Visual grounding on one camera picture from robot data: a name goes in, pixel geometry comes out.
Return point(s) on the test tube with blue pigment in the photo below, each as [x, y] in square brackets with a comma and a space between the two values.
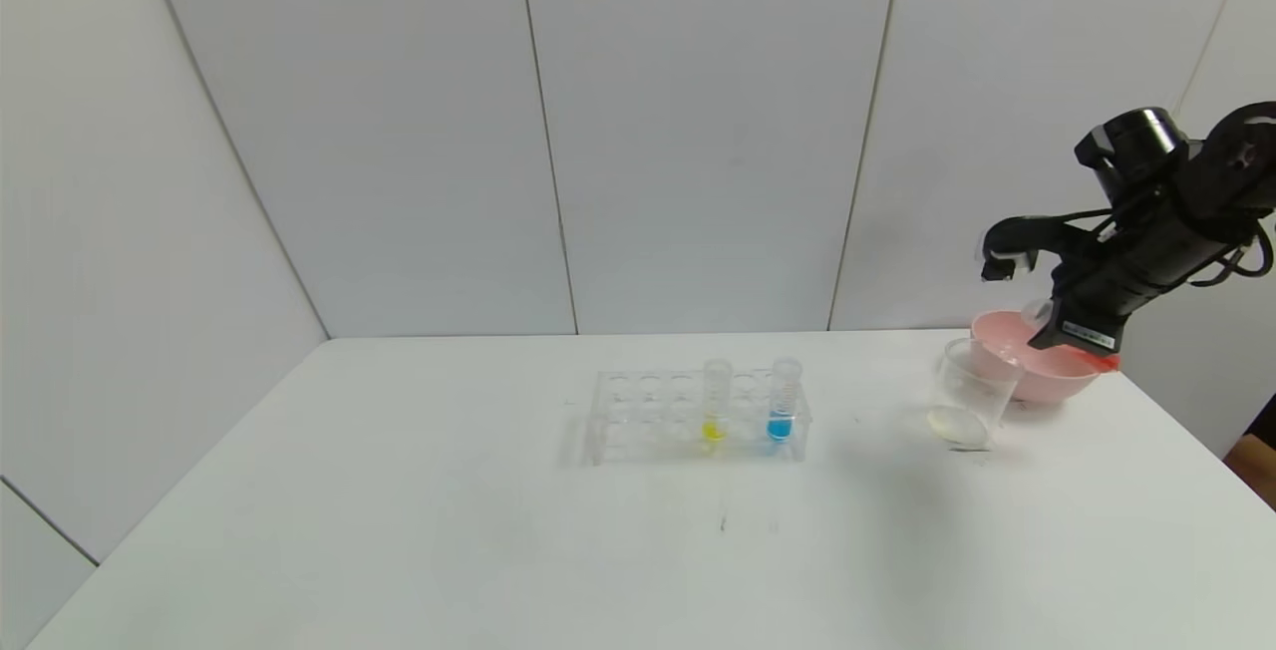
[780, 426]

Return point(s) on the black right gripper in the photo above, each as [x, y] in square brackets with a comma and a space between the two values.
[1086, 330]

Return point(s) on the clear glass beaker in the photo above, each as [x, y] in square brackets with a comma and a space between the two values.
[962, 421]

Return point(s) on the test tube with red pigment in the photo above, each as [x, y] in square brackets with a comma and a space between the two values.
[1097, 363]

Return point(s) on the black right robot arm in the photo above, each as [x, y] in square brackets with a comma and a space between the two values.
[1136, 147]

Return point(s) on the test tube with yellow pigment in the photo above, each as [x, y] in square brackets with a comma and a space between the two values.
[714, 428]

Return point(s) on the white black wrist camera box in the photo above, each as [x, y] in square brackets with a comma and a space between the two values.
[1012, 256]

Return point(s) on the pink bowl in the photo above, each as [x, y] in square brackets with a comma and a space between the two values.
[1037, 381]

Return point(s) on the clear acrylic test tube rack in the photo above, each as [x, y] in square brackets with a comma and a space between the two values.
[618, 431]

